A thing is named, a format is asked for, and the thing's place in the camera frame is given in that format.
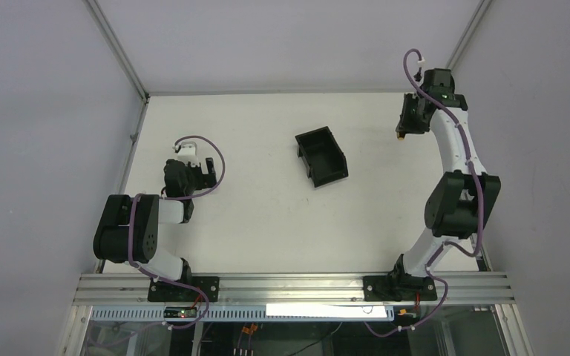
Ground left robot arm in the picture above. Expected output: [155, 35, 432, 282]
[93, 157, 217, 285]

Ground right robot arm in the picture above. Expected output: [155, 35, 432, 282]
[387, 68, 501, 299]

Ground black plastic bin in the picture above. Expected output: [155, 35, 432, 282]
[295, 126, 349, 188]

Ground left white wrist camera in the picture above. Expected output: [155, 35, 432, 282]
[174, 141, 200, 167]

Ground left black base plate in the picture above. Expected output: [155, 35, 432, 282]
[147, 275, 220, 303]

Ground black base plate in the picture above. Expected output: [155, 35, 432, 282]
[147, 275, 220, 303]
[362, 275, 437, 302]

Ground slotted cable duct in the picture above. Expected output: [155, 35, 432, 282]
[91, 303, 395, 323]

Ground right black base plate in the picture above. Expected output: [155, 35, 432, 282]
[362, 275, 437, 302]

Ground aluminium front rail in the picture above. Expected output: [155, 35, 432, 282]
[73, 271, 516, 306]

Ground left aluminium frame post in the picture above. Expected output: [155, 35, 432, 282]
[85, 0, 149, 274]

